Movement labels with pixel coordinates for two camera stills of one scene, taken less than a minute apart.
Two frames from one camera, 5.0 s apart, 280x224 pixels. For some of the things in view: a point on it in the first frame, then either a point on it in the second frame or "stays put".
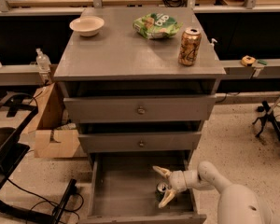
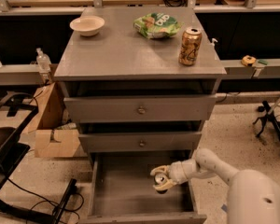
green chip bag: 155,26 stays put
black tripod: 269,114 stays put
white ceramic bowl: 87,25 stays put
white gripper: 177,181 -> 177,173
